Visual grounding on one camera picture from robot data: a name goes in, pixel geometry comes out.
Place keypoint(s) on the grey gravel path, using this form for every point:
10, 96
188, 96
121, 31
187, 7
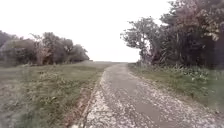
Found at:
128, 96

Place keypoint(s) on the row of bushes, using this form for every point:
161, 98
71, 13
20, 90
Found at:
50, 50

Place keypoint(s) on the grass field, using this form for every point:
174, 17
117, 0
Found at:
43, 90

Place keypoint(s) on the grass verge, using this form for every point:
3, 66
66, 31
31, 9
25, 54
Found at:
186, 80

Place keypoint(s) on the row of trees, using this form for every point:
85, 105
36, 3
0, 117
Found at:
186, 36

